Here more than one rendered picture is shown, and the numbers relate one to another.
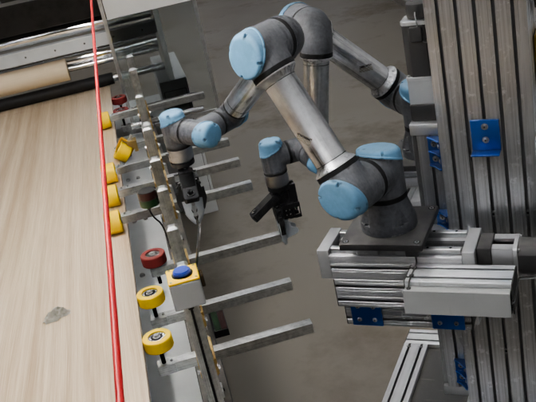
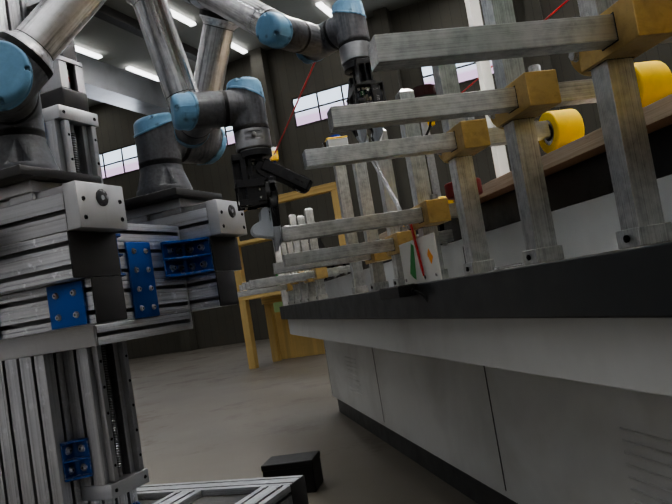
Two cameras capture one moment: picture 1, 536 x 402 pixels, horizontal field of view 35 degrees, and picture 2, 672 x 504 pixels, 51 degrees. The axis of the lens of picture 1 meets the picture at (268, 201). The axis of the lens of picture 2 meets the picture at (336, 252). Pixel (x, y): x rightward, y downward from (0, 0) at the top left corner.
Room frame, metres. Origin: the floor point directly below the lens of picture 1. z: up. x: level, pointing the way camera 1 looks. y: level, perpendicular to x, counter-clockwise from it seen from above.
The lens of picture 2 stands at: (3.92, -0.03, 0.70)
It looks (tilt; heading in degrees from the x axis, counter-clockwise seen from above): 4 degrees up; 175
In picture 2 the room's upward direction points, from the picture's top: 9 degrees counter-clockwise
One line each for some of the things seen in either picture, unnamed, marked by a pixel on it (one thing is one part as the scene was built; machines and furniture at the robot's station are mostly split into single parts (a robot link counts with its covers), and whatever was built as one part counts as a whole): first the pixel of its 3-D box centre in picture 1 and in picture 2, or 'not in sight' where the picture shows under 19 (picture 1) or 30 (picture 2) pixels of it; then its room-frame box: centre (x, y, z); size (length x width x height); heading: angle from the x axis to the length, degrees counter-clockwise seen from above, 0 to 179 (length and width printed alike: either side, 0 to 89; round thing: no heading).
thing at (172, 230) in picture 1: (191, 297); (393, 219); (2.14, 0.28, 0.87); 0.04 x 0.04 x 0.48; 7
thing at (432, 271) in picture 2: not in sight; (418, 261); (2.36, 0.28, 0.75); 0.26 x 0.01 x 0.10; 7
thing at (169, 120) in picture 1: (175, 129); (349, 25); (2.34, 0.22, 1.32); 0.09 x 0.08 x 0.11; 46
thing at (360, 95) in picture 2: (186, 176); (363, 88); (2.36, 0.23, 1.16); 0.09 x 0.08 x 0.12; 7
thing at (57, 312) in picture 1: (54, 312); not in sight; (2.16, 0.68, 0.91); 0.09 x 0.07 x 0.02; 131
